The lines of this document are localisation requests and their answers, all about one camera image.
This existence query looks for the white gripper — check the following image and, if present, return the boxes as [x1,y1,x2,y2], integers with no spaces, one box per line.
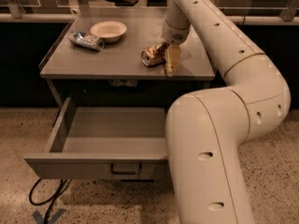
[162,21,191,77]

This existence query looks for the crushed orange soda can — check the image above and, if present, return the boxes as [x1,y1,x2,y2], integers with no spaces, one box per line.
[141,43,169,67]

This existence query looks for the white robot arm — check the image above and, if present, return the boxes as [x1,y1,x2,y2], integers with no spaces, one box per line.
[163,0,291,224]

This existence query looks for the crushed silver blue can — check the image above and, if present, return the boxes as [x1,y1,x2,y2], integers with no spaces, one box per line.
[68,31,105,51]

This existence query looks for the open grey top drawer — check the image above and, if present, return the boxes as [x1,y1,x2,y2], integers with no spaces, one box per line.
[24,97,170,180]

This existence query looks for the black office chair seat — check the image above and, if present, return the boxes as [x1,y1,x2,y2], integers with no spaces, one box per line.
[106,0,138,7]

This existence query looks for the grey metal cabinet table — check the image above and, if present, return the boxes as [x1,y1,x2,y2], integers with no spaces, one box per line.
[38,7,218,113]

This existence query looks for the black drawer handle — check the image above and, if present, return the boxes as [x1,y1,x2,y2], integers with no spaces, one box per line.
[110,163,142,175]

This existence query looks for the black floor cable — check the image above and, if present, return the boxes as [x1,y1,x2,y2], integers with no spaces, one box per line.
[28,178,73,224]

